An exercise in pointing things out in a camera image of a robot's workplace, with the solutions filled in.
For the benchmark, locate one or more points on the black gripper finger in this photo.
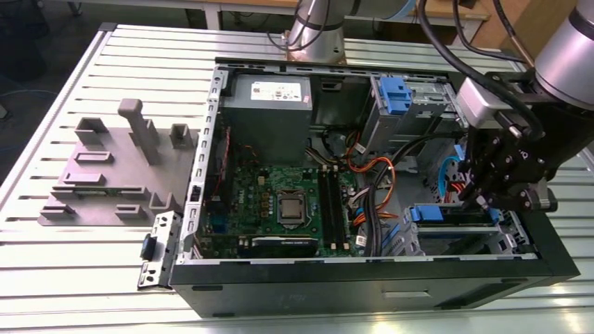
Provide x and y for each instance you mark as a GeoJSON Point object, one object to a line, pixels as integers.
{"type": "Point", "coordinates": [488, 163]}
{"type": "Point", "coordinates": [522, 198]}

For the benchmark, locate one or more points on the CPU socket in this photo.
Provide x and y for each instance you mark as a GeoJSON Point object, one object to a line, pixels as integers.
{"type": "Point", "coordinates": [293, 220]}

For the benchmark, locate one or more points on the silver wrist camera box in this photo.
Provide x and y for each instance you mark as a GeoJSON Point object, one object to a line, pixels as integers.
{"type": "Point", "coordinates": [478, 101]}
{"type": "Point", "coordinates": [549, 200]}

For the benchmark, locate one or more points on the black blue latch knob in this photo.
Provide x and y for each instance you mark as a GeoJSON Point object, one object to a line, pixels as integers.
{"type": "Point", "coordinates": [149, 247]}

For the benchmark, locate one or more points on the wooden desk white frame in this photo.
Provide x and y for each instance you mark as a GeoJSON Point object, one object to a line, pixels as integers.
{"type": "Point", "coordinates": [473, 14]}

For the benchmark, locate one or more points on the green motherboard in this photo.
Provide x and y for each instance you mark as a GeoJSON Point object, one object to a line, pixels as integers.
{"type": "Point", "coordinates": [283, 177]}

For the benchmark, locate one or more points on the grey parts rack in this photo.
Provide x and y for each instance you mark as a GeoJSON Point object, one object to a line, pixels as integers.
{"type": "Point", "coordinates": [121, 174]}

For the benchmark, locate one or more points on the black graphics card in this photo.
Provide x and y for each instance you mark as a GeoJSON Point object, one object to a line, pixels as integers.
{"type": "Point", "coordinates": [278, 245]}

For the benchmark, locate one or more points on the green RAM stick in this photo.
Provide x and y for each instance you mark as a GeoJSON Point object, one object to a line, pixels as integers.
{"type": "Point", "coordinates": [99, 191]}

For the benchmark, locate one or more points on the metal drive cage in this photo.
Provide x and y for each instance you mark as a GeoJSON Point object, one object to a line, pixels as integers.
{"type": "Point", "coordinates": [418, 118]}

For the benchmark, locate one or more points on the grey power supply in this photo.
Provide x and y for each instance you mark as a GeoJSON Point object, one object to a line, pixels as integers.
{"type": "Point", "coordinates": [265, 132]}

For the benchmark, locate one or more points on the black PC case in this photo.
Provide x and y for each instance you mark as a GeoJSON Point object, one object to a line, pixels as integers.
{"type": "Point", "coordinates": [278, 288]}

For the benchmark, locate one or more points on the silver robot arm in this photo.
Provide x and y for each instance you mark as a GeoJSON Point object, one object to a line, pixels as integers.
{"type": "Point", "coordinates": [569, 45]}

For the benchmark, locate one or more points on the metal case bracket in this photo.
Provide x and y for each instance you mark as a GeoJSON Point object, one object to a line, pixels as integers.
{"type": "Point", "coordinates": [162, 222]}

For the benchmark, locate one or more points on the black RAM slot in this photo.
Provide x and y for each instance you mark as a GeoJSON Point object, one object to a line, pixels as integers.
{"type": "Point", "coordinates": [340, 212]}
{"type": "Point", "coordinates": [327, 208]}

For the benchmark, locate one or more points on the brown wooden cabinet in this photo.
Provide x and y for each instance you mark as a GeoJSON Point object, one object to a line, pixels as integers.
{"type": "Point", "coordinates": [488, 28]}

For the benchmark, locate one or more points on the blue drive latch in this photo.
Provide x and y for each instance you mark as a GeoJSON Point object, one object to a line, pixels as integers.
{"type": "Point", "coordinates": [394, 97]}

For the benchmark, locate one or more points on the silver CPU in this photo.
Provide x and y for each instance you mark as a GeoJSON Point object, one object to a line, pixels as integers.
{"type": "Point", "coordinates": [291, 208]}

